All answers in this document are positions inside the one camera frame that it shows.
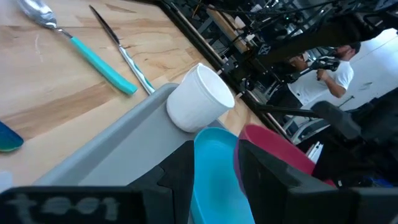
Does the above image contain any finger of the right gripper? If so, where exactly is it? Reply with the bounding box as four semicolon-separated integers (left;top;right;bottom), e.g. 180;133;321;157
312;101;361;141

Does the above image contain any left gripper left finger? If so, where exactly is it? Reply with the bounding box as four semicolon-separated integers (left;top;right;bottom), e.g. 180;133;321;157
127;140;195;224

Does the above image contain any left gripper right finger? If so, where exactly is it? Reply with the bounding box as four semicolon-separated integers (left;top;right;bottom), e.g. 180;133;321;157
238;139;338;224

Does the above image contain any pink bowl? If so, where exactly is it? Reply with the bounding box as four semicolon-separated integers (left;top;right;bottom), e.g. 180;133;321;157
233;123;336;194

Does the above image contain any blue plate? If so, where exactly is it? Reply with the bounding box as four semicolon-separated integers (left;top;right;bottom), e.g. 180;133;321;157
189;126;256;224

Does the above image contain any white mug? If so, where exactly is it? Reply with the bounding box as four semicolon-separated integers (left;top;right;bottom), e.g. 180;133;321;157
166;63;236;134

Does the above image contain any teal handled knife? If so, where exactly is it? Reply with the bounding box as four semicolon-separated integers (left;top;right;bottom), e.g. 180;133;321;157
89;4;155;96

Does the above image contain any teal handled spoon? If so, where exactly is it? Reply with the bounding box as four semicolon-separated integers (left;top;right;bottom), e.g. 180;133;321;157
17;0;139;96

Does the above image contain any dark cloth napkin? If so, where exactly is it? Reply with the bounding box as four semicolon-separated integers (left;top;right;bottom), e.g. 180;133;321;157
0;120;25;153

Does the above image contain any grey plastic tray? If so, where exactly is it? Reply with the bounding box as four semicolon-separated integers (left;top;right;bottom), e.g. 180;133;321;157
34;82;224;187

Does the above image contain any person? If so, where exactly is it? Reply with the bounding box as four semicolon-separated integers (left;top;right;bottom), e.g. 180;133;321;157
287;42;361;106

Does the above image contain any wooden board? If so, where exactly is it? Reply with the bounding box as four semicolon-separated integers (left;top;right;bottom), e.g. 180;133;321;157
206;7;249;54

